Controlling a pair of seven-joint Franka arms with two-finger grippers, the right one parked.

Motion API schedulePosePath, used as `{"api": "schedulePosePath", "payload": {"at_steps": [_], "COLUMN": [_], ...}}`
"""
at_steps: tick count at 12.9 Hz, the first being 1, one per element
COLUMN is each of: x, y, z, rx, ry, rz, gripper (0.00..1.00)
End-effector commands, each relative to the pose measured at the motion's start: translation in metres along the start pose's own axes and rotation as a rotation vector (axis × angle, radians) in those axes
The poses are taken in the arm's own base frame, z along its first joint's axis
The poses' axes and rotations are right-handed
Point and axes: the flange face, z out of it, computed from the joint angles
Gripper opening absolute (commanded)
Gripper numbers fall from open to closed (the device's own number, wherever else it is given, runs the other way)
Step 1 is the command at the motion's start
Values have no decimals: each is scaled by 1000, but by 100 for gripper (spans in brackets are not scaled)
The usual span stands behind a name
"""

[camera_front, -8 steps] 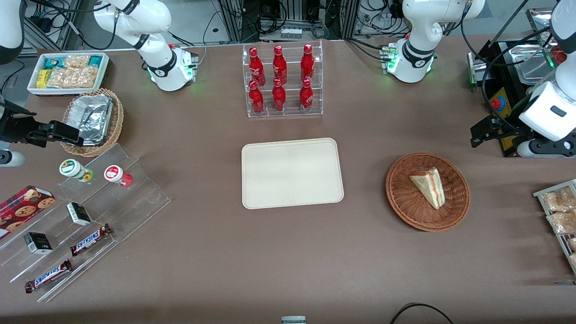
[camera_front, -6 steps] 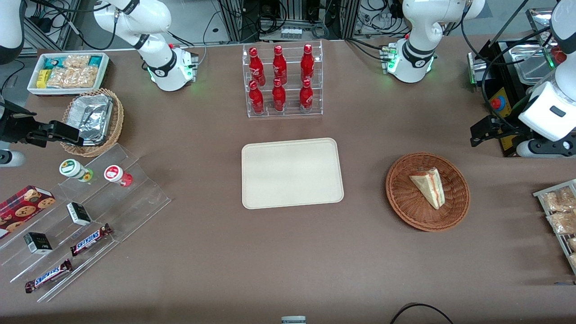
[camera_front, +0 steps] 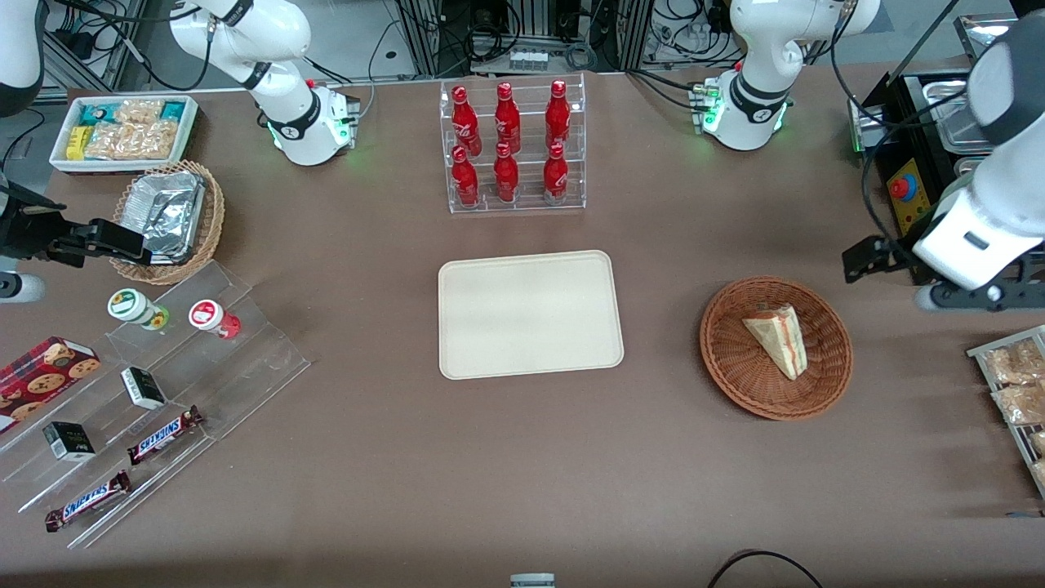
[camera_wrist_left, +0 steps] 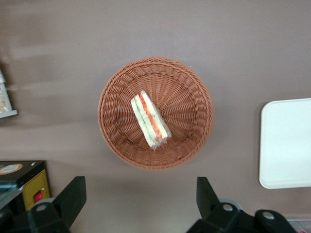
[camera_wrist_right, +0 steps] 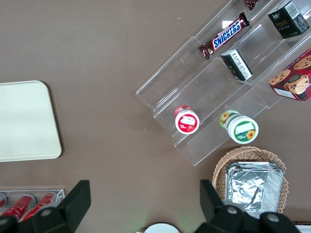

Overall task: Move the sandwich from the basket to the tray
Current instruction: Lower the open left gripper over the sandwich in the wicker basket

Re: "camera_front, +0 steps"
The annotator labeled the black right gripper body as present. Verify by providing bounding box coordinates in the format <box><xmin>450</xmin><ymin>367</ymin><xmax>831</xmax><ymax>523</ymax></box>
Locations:
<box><xmin>0</xmin><ymin>185</ymin><xmax>68</xmax><ymax>263</ymax></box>

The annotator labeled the triangular sandwich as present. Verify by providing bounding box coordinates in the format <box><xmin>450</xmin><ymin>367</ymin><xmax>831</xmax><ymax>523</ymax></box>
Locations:
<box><xmin>741</xmin><ymin>304</ymin><xmax>809</xmax><ymax>381</ymax></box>

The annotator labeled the silver foil tray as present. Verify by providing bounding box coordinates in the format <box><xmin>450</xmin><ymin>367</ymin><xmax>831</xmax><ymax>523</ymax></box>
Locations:
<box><xmin>122</xmin><ymin>171</ymin><xmax>207</xmax><ymax>265</ymax></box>

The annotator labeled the tan wicker basket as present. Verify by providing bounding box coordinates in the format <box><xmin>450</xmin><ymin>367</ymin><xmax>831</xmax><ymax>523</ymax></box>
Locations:
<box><xmin>109</xmin><ymin>160</ymin><xmax>226</xmax><ymax>286</ymax></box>

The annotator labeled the round brown wicker basket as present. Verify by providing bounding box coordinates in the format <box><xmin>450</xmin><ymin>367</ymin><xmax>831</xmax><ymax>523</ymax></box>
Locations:
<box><xmin>700</xmin><ymin>276</ymin><xmax>854</xmax><ymax>421</ymax></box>

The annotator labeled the beige plastic tray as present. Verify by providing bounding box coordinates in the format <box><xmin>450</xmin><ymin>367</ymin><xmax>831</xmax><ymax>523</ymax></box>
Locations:
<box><xmin>438</xmin><ymin>250</ymin><xmax>625</xmax><ymax>381</ymax></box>

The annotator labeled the green lid cup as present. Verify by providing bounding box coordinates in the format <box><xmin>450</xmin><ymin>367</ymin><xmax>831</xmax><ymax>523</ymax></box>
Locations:
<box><xmin>107</xmin><ymin>288</ymin><xmax>171</xmax><ymax>331</ymax></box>

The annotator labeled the large clear cracker bag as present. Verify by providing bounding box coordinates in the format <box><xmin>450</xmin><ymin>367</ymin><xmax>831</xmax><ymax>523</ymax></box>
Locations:
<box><xmin>86</xmin><ymin>121</ymin><xmax>180</xmax><ymax>161</ymax></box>

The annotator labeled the red lid cup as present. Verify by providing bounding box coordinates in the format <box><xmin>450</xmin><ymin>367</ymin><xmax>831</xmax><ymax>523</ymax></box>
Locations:
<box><xmin>189</xmin><ymin>300</ymin><xmax>242</xmax><ymax>340</ymax></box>

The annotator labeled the clear bag of pastry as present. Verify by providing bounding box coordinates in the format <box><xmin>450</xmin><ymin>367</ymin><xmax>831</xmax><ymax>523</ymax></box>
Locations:
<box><xmin>992</xmin><ymin>382</ymin><xmax>1045</xmax><ymax>426</ymax></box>
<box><xmin>984</xmin><ymin>341</ymin><xmax>1045</xmax><ymax>385</ymax></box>

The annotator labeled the small clear cracker bag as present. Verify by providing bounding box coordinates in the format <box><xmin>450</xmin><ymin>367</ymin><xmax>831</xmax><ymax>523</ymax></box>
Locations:
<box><xmin>114</xmin><ymin>98</ymin><xmax>165</xmax><ymax>124</ymax></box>

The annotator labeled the black food warmer cabinet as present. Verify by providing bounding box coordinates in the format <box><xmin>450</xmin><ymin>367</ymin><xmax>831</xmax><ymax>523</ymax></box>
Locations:
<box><xmin>849</xmin><ymin>12</ymin><xmax>1017</xmax><ymax>246</ymax></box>

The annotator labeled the red cookie box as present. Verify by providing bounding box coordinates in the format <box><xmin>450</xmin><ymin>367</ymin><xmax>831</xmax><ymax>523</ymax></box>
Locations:
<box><xmin>0</xmin><ymin>336</ymin><xmax>101</xmax><ymax>434</ymax></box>

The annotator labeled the white rectangular snack bin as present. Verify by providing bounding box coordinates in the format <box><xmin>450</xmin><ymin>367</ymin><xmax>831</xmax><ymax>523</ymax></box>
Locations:
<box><xmin>49</xmin><ymin>95</ymin><xmax>199</xmax><ymax>175</ymax></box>

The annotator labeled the small black box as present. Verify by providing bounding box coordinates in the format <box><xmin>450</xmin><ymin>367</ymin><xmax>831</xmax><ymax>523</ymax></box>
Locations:
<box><xmin>42</xmin><ymin>421</ymin><xmax>96</xmax><ymax>462</ymax></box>
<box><xmin>121</xmin><ymin>367</ymin><xmax>167</xmax><ymax>411</ymax></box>

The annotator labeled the clear acrylic stepped shelf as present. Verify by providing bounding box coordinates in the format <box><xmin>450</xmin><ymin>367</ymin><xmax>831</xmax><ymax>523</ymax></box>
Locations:
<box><xmin>0</xmin><ymin>260</ymin><xmax>312</xmax><ymax>550</ymax></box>

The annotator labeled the snickers chocolate bar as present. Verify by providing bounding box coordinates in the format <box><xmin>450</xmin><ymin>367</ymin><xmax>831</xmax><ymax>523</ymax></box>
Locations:
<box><xmin>127</xmin><ymin>406</ymin><xmax>204</xmax><ymax>466</ymax></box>
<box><xmin>45</xmin><ymin>470</ymin><xmax>132</xmax><ymax>533</ymax></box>

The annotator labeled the red cola bottle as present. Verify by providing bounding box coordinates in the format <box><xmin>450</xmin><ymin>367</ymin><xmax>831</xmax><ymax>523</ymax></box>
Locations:
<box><xmin>543</xmin><ymin>142</ymin><xmax>570</xmax><ymax>205</ymax></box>
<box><xmin>494</xmin><ymin>82</ymin><xmax>522</xmax><ymax>154</ymax></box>
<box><xmin>451</xmin><ymin>85</ymin><xmax>482</xmax><ymax>156</ymax></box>
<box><xmin>493</xmin><ymin>142</ymin><xmax>520</xmax><ymax>203</ymax></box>
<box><xmin>545</xmin><ymin>79</ymin><xmax>571</xmax><ymax>149</ymax></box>
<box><xmin>451</xmin><ymin>145</ymin><xmax>480</xmax><ymax>207</ymax></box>

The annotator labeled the clear acrylic bottle rack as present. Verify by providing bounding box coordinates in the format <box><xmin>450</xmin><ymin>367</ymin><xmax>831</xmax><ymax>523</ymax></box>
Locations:
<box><xmin>439</xmin><ymin>73</ymin><xmax>587</xmax><ymax>215</ymax></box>

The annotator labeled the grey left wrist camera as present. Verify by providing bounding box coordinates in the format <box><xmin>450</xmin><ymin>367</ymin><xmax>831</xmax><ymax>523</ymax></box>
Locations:
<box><xmin>914</xmin><ymin>278</ymin><xmax>1045</xmax><ymax>314</ymax></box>

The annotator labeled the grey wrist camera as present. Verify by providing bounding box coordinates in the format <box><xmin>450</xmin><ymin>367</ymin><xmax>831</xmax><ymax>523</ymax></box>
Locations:
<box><xmin>0</xmin><ymin>274</ymin><xmax>47</xmax><ymax>305</ymax></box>
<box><xmin>914</xmin><ymin>278</ymin><xmax>1045</xmax><ymax>314</ymax></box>

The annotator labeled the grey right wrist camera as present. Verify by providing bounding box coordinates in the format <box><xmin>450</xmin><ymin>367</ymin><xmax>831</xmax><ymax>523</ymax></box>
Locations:
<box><xmin>0</xmin><ymin>274</ymin><xmax>47</xmax><ymax>305</ymax></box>

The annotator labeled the metal wire rack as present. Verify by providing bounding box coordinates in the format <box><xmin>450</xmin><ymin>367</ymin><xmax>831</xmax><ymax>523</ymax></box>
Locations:
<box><xmin>967</xmin><ymin>325</ymin><xmax>1045</xmax><ymax>499</ymax></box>

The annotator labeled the black floor cable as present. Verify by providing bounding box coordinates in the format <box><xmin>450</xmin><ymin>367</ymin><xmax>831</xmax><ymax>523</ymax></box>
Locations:
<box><xmin>706</xmin><ymin>550</ymin><xmax>825</xmax><ymax>588</ymax></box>

